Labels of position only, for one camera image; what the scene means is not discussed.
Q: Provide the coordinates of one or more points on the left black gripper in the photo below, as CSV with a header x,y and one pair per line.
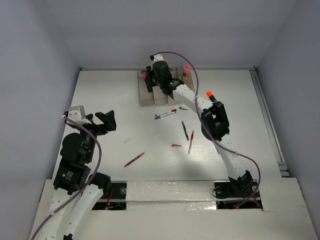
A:
x,y
109,122

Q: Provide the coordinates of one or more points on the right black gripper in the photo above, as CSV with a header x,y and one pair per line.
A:
x,y
148,79

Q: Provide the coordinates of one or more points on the red-capped whiteboard marker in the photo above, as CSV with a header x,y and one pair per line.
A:
x,y
165,113

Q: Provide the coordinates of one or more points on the blue-capped whiteboard marker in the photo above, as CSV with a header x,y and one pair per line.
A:
x,y
167,115

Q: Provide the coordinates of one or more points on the orange highlighter marker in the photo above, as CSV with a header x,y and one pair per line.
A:
x,y
211,97

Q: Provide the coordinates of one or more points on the red gel pen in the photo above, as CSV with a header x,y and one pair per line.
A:
x,y
190,143

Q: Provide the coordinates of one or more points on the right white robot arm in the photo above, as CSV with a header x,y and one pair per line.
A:
x,y
215,126

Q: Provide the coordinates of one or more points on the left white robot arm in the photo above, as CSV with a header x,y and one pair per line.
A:
x,y
77,188

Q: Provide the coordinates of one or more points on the clear four-compartment organizer tray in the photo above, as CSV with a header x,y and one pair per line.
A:
x,y
157,97

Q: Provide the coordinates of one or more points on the pink-capped glue stick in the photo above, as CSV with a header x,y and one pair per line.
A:
x,y
185,73

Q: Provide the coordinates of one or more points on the red slim pen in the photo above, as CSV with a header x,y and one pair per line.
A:
x,y
133,160

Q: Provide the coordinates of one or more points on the dark purple gel pen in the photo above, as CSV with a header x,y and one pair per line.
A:
x,y
185,130

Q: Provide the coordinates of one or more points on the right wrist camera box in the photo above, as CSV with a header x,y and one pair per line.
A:
x,y
156,57

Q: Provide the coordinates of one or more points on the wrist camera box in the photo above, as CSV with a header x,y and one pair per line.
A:
x,y
156,57
76,114

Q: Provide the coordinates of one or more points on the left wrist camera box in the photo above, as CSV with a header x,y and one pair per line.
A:
x,y
76,114

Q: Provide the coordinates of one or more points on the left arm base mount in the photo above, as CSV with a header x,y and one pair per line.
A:
x,y
115,200

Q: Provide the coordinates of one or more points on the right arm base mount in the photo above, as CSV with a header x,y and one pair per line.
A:
x,y
227,199

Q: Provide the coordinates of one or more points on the aluminium side rail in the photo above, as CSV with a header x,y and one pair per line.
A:
x,y
284,171

